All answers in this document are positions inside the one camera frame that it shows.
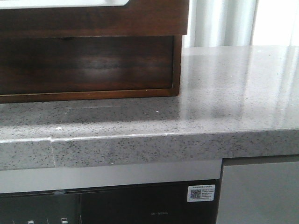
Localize white sheer curtain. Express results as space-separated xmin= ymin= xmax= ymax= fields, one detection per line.
xmin=183 ymin=0 xmax=299 ymax=48

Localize dark wooden drawer cabinet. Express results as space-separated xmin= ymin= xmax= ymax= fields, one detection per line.
xmin=0 ymin=34 xmax=183 ymax=104

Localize wooden drawer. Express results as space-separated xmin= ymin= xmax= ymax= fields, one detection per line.
xmin=0 ymin=35 xmax=175 ymax=95
xmin=0 ymin=0 xmax=189 ymax=38

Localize grey cabinet door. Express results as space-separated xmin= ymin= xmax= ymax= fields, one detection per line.
xmin=216 ymin=155 xmax=299 ymax=224

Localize white QR code sticker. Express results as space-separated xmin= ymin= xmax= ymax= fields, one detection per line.
xmin=187 ymin=184 xmax=216 ymax=203

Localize black built-in appliance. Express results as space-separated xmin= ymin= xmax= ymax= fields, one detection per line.
xmin=0 ymin=160 xmax=221 ymax=224

